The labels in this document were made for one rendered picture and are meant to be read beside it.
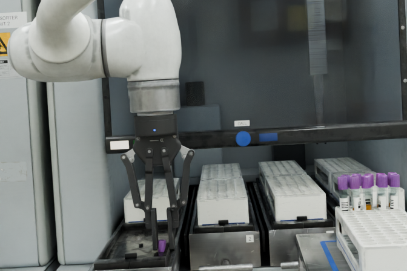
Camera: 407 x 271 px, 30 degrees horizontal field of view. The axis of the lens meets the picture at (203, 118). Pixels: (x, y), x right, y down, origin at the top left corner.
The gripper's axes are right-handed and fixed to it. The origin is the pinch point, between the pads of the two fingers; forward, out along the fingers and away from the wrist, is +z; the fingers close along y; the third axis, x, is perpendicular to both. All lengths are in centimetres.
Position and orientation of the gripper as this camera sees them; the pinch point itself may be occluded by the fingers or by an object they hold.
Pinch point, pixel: (162, 228)
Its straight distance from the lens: 135.2
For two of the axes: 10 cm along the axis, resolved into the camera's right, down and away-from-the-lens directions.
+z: 0.6, 10.0, 0.5
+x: -0.2, 0.5, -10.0
